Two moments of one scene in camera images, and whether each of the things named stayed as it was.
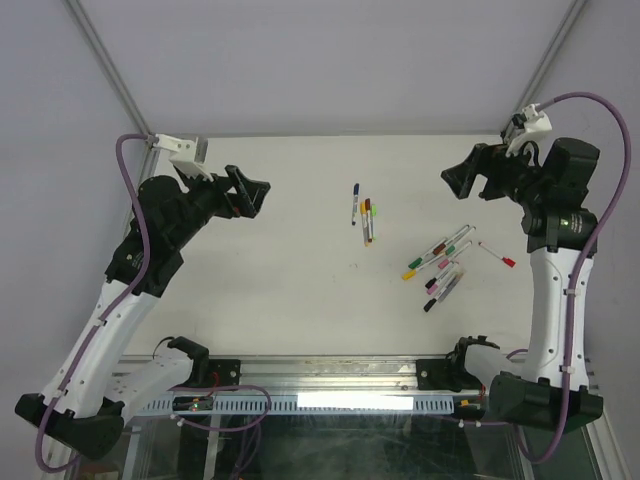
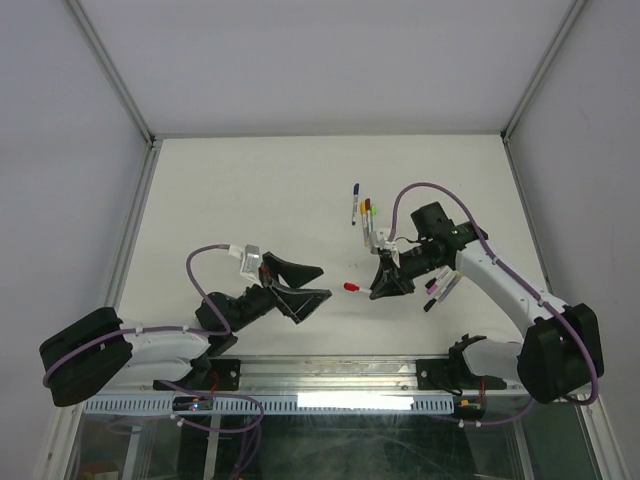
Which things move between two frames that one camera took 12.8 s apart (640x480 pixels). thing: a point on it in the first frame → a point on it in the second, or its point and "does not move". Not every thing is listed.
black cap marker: [444, 294] does not move
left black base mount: [207, 372] does not move
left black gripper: [250, 193] → [297, 302]
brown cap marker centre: [368, 208] does not move
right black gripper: [491, 159] → [385, 284]
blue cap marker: [356, 200] does not move
